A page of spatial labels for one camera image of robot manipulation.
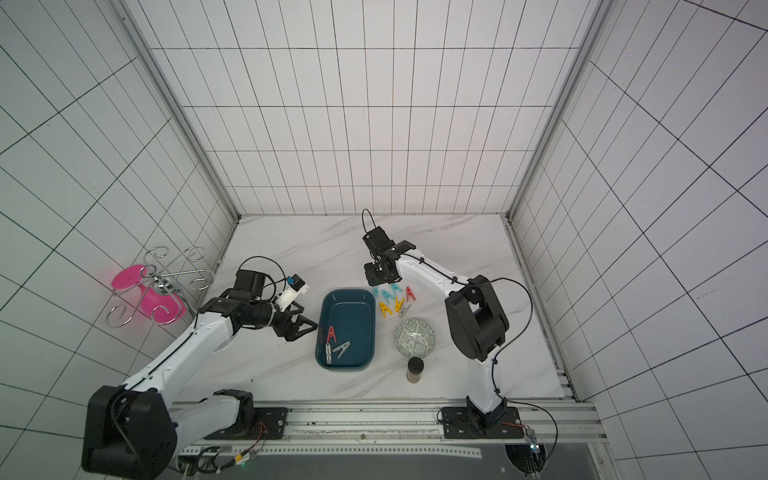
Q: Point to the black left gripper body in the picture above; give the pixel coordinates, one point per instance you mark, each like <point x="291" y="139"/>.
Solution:
<point x="279" y="320"/>

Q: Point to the aluminium mounting rail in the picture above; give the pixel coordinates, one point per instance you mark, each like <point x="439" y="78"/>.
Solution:
<point x="397" y="427"/>

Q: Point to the pink wine glass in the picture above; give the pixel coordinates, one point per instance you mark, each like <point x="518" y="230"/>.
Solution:
<point x="159" y="300"/>

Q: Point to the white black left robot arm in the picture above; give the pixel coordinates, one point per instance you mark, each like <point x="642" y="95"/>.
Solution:
<point x="132" y="430"/>

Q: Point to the green patterned ceramic bowl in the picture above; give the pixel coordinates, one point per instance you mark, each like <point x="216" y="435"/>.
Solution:
<point x="414" y="337"/>

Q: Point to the teal plastic storage box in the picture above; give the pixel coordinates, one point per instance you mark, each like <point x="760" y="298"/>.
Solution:
<point x="352" y="313"/>

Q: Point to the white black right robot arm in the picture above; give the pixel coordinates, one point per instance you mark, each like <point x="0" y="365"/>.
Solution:
<point x="476" y="319"/>

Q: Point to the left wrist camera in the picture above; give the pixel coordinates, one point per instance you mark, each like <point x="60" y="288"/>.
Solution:
<point x="294" y="286"/>

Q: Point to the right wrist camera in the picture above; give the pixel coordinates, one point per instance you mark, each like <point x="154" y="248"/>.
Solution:
<point x="377" y="242"/>

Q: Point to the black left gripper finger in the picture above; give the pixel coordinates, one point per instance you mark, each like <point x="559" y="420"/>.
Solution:
<point x="294" y="332"/>
<point x="300" y="323"/>

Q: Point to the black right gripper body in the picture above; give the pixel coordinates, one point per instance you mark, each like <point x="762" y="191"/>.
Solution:
<point x="381" y="270"/>

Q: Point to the silver wire glass rack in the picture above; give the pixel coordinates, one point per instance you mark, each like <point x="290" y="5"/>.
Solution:
<point x="185" y="274"/>

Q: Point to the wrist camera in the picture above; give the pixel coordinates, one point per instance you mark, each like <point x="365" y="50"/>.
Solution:
<point x="377" y="242"/>
<point x="294" y="286"/>

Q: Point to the black cap spice jar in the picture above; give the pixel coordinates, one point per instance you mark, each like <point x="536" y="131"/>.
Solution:
<point x="415" y="368"/>

